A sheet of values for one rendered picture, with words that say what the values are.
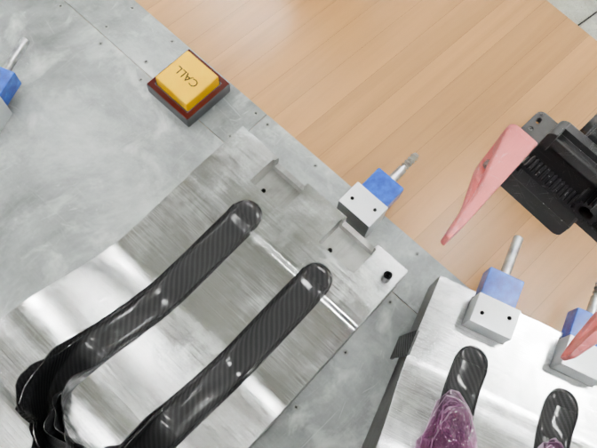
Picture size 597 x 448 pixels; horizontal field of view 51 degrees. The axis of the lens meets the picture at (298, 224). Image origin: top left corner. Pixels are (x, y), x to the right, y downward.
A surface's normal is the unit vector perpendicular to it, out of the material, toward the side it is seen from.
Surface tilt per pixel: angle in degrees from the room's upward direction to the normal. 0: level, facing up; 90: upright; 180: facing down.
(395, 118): 0
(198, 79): 0
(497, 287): 0
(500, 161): 22
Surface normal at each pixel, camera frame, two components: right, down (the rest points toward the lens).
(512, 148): -0.21, -0.08
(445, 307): 0.06, -0.34
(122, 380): 0.32, -0.58
